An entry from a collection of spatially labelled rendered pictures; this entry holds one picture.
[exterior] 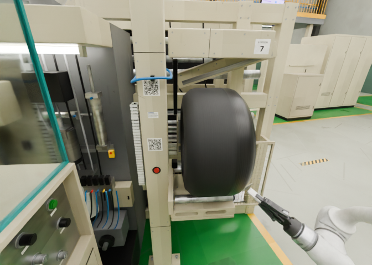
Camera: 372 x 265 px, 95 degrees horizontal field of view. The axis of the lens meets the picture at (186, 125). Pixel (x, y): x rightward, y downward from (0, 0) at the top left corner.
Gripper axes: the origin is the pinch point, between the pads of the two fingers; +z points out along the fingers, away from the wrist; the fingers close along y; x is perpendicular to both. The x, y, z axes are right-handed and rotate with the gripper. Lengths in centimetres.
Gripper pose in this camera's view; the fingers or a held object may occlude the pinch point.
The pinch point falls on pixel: (254, 195)
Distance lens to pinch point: 93.5
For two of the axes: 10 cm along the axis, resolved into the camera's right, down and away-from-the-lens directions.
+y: -0.5, 6.2, 7.9
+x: 7.0, -5.4, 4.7
